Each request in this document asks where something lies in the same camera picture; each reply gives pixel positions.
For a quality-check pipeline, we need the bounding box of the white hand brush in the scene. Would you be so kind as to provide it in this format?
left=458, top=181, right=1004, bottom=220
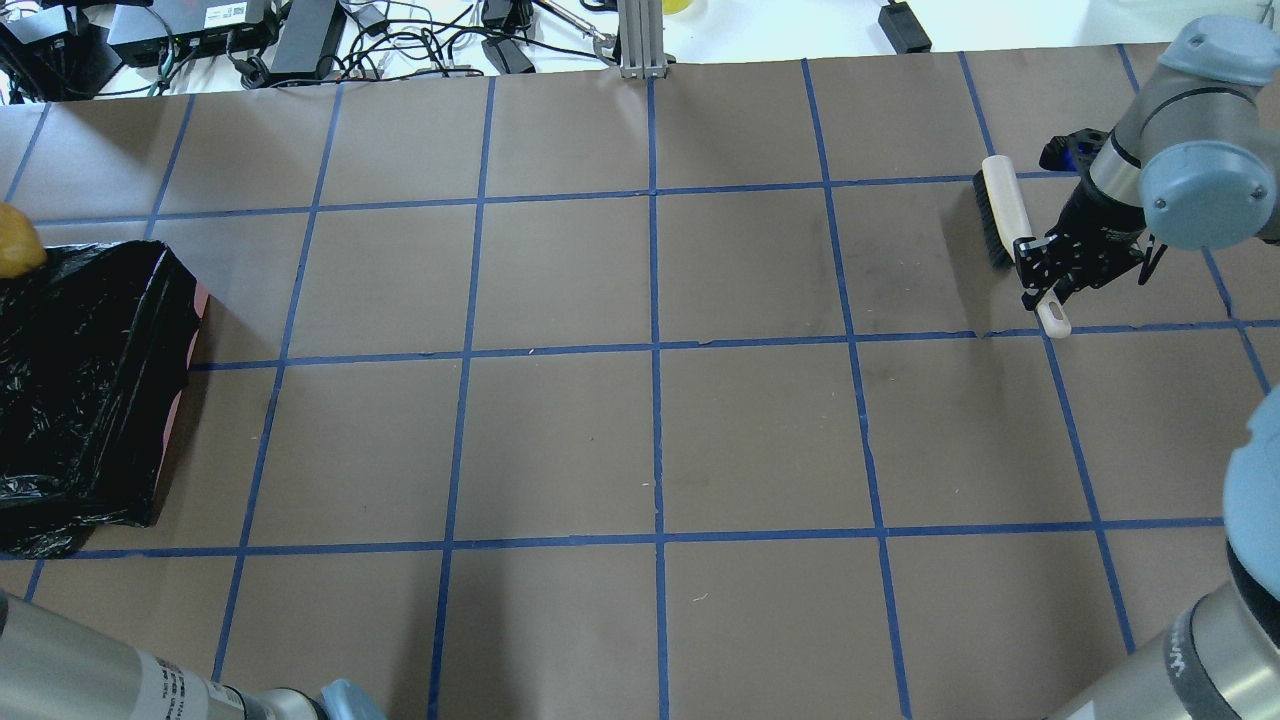
left=973, top=154, right=1073, bottom=340

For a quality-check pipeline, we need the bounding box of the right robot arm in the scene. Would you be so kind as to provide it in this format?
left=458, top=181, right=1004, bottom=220
left=973, top=15, right=1279, bottom=719

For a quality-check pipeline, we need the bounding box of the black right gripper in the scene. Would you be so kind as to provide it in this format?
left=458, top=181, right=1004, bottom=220
left=1012, top=129, right=1166, bottom=311

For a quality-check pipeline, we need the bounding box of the black power adapter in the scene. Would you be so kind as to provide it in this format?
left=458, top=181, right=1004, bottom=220
left=268, top=1, right=346, bottom=85

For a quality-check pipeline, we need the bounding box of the black power brick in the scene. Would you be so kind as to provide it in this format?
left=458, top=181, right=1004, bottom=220
left=877, top=1, right=932, bottom=55

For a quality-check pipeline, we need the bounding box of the yellow toy potato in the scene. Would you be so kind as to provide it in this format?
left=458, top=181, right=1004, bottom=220
left=1, top=202, right=49, bottom=281

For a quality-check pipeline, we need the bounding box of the aluminium frame post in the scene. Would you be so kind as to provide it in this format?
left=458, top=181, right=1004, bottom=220
left=617, top=0, right=671, bottom=79

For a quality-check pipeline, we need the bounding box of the bin with black bag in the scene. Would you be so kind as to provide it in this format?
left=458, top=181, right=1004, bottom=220
left=1, top=240, right=201, bottom=559

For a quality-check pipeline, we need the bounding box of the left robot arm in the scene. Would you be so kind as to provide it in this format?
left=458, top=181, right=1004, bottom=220
left=1, top=592, right=385, bottom=719

